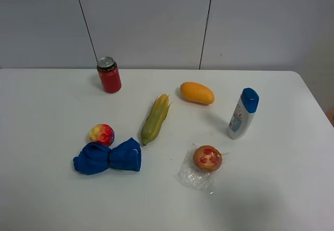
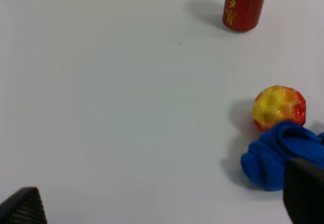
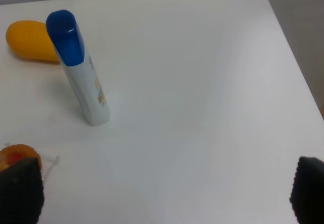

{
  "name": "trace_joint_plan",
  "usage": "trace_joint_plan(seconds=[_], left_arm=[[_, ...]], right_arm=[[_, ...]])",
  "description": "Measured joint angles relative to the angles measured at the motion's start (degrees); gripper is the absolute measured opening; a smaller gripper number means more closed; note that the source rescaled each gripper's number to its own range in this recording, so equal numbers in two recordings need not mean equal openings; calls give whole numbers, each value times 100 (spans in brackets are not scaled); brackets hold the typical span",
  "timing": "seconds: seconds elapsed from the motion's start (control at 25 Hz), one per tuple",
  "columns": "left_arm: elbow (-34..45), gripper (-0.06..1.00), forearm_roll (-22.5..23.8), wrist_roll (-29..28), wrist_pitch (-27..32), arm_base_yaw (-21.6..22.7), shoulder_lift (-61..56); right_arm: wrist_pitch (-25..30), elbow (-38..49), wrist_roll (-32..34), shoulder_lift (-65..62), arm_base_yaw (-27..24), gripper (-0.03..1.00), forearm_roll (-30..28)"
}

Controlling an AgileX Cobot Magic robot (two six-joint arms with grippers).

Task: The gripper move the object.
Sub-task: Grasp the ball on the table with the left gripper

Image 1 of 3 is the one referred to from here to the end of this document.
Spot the red yellow peach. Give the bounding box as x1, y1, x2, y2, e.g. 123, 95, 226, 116
88, 124, 115, 147

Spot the corn cob with husk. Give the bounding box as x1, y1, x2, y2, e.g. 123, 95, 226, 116
141, 94, 171, 146

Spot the yellow mango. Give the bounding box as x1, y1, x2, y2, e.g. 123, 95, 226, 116
180, 82, 214, 105

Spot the red soda can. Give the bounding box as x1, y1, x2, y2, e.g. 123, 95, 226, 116
97, 56, 122, 94

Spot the fruit tart pastry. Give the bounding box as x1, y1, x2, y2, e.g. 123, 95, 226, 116
193, 145, 223, 172

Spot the clear plastic wrapper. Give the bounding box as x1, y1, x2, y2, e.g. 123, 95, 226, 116
176, 143, 230, 194

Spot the white blue shampoo bottle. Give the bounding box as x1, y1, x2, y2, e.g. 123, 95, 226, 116
228, 88, 259, 140

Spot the blue folded cloth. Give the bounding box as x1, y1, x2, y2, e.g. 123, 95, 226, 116
73, 138, 141, 175

